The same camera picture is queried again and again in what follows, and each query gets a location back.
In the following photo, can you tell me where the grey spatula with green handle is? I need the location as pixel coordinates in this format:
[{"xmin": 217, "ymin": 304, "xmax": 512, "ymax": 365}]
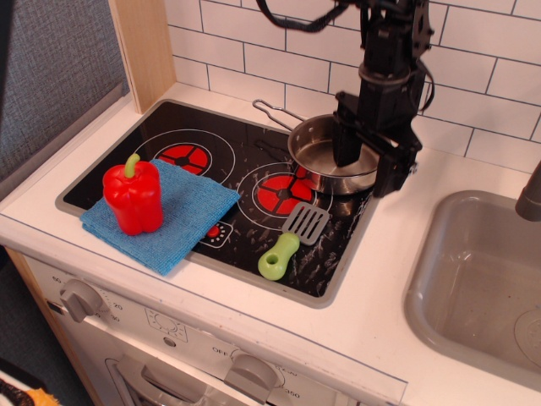
[{"xmin": 258, "ymin": 203, "xmax": 330, "ymax": 281}]

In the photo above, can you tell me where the metal pot with wire handle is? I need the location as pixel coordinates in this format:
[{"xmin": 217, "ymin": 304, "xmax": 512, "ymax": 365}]
[{"xmin": 252, "ymin": 99, "xmax": 379, "ymax": 195}]

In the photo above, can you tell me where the black toy stovetop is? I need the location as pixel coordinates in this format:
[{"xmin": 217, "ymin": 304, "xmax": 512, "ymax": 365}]
[{"xmin": 56, "ymin": 101, "xmax": 378, "ymax": 307}]

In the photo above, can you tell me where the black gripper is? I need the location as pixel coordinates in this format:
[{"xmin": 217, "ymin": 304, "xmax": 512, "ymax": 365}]
[{"xmin": 331, "ymin": 63, "xmax": 427, "ymax": 198}]

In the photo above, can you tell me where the grey toy sink basin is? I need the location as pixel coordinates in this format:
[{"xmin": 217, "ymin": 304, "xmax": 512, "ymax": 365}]
[{"xmin": 405, "ymin": 190, "xmax": 540, "ymax": 391}]

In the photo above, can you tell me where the grey right oven knob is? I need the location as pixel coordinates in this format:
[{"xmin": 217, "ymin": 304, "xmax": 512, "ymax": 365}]
[{"xmin": 224, "ymin": 354, "xmax": 278, "ymax": 404}]

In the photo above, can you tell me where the wooden side post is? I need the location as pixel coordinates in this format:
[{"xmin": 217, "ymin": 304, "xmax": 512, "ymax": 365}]
[{"xmin": 108, "ymin": 0, "xmax": 176, "ymax": 114}]

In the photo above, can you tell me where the red toy bell pepper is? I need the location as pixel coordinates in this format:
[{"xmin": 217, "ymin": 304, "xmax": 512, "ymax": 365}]
[{"xmin": 102, "ymin": 153, "xmax": 164, "ymax": 236}]

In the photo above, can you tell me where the grey left oven knob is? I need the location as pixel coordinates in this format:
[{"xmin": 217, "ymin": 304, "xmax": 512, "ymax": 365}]
[{"xmin": 60, "ymin": 279, "xmax": 103, "ymax": 323}]

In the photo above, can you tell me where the grey toy faucet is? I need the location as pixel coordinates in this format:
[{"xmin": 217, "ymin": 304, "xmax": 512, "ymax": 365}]
[{"xmin": 515, "ymin": 162, "xmax": 541, "ymax": 222}]

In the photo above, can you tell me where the grey oven door handle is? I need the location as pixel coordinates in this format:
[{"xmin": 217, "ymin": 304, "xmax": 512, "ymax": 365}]
[{"xmin": 116, "ymin": 354, "xmax": 271, "ymax": 406}]

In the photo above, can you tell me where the blue folded cloth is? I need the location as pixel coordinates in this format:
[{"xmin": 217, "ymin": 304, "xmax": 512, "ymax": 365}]
[{"xmin": 80, "ymin": 160, "xmax": 240, "ymax": 276}]

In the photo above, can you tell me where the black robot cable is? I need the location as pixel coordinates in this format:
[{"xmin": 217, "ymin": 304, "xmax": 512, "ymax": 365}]
[{"xmin": 255, "ymin": 0, "xmax": 360, "ymax": 33}]

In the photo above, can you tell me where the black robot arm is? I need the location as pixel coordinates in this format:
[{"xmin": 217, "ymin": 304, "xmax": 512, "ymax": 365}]
[{"xmin": 332, "ymin": 1, "xmax": 434, "ymax": 198}]

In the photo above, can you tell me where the orange plush object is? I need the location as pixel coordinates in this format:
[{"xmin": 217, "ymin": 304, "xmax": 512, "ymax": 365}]
[{"xmin": 25, "ymin": 388, "xmax": 60, "ymax": 406}]

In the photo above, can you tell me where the grey oven knob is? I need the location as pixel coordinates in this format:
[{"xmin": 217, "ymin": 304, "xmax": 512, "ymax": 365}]
[
  {"xmin": 224, "ymin": 354, "xmax": 278, "ymax": 404},
  {"xmin": 60, "ymin": 279, "xmax": 103, "ymax": 323}
]

